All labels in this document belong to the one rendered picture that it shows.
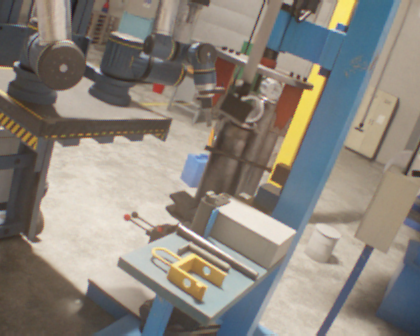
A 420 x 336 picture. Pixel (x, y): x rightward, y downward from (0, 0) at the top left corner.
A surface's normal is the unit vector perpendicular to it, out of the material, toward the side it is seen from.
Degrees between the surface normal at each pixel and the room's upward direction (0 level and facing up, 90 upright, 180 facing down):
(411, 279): 90
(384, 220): 90
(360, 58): 90
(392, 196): 90
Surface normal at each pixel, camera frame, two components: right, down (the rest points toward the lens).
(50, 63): 0.44, 0.42
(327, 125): -0.47, 0.11
